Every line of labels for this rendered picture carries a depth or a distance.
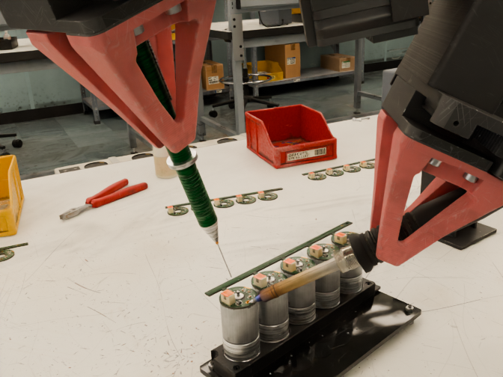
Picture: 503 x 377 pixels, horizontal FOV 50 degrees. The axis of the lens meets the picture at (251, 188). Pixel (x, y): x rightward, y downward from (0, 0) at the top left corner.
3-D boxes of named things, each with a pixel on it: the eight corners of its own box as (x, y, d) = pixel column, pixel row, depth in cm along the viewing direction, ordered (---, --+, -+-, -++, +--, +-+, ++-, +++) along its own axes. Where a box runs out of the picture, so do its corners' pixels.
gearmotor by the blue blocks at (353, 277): (367, 294, 44) (370, 236, 42) (349, 307, 42) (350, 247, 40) (343, 283, 45) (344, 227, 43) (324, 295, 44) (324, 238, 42)
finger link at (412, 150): (337, 258, 29) (427, 98, 26) (325, 206, 36) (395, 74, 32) (449, 304, 30) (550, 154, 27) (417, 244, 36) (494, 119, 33)
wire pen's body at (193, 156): (188, 226, 30) (105, 41, 24) (206, 209, 31) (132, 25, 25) (209, 233, 29) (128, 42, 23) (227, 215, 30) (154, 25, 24)
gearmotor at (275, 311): (296, 341, 38) (295, 277, 37) (272, 357, 37) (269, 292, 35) (272, 327, 40) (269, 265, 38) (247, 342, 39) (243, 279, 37)
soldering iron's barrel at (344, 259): (266, 313, 33) (363, 271, 32) (254, 293, 33) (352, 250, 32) (267, 300, 35) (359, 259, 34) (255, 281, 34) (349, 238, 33)
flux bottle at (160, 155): (181, 170, 78) (174, 101, 74) (178, 178, 75) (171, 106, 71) (157, 170, 78) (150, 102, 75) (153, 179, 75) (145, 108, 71)
